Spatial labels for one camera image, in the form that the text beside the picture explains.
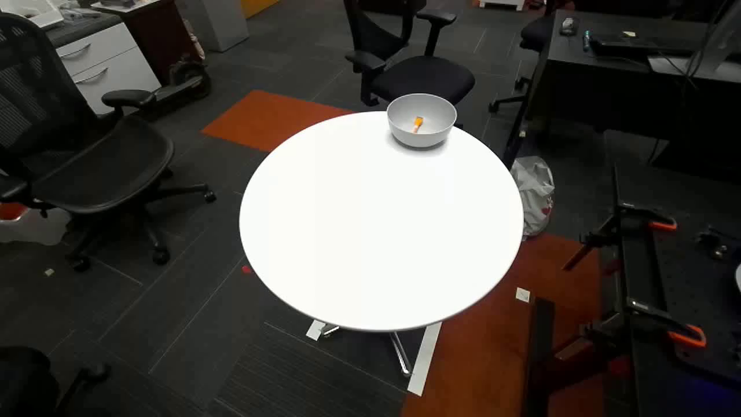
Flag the grey bowl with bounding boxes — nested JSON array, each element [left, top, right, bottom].
[[387, 93, 458, 149]]

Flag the white plastic bag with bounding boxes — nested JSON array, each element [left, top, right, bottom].
[[511, 156, 556, 238]]

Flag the white table base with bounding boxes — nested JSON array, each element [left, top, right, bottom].
[[306, 320, 442, 396]]

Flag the black padded office chair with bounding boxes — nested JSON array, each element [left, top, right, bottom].
[[342, 0, 475, 106]]

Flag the black scooter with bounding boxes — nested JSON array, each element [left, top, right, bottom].
[[147, 55, 212, 112]]

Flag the upper orange black clamp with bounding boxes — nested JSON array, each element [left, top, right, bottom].
[[564, 201, 678, 270]]

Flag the orange black clamp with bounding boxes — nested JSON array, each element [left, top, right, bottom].
[[579, 297, 709, 350], [564, 201, 678, 270]]

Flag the lower orange black clamp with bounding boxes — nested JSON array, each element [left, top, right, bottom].
[[579, 297, 709, 350]]

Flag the white drawer cabinet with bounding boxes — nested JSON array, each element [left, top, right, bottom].
[[45, 14, 160, 116]]

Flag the black mesh office chair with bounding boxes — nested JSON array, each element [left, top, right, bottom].
[[0, 11, 214, 270]]

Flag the black desk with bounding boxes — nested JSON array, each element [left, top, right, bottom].
[[502, 5, 741, 170]]

